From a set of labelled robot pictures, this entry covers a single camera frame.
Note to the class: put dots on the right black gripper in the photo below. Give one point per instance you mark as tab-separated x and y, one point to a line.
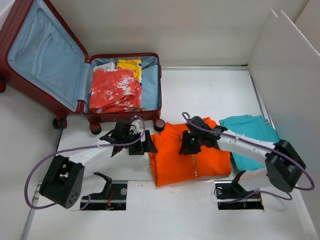
186	148

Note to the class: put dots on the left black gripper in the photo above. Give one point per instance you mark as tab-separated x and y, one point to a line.
143	147

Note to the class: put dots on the orange zip jacket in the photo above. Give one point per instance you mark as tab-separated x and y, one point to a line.
169	167

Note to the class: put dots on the light blue cloth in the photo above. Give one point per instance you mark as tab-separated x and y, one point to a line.
150	88

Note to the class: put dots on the teal garment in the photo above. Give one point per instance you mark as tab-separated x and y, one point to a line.
255	127

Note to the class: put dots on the red white patterned cloth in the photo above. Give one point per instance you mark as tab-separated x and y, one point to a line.
114	90

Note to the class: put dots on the yellow cartoon cloth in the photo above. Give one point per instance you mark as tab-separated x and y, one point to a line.
133	64

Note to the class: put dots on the white first aid box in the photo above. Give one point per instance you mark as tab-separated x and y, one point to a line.
110	66

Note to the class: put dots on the red suitcase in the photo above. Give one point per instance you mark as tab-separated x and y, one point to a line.
41	57

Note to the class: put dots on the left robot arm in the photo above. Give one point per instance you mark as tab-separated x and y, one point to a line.
63	181

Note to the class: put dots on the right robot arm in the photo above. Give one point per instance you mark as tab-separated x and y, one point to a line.
283	167

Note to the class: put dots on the dark red round jar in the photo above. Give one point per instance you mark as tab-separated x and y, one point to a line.
159	125

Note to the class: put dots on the white foam board panel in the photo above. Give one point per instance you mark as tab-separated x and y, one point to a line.
286	70

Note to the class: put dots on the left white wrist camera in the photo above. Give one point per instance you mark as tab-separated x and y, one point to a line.
136	124

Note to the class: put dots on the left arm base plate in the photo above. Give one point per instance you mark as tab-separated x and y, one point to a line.
114	200

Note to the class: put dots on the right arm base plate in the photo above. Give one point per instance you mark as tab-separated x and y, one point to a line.
231	196

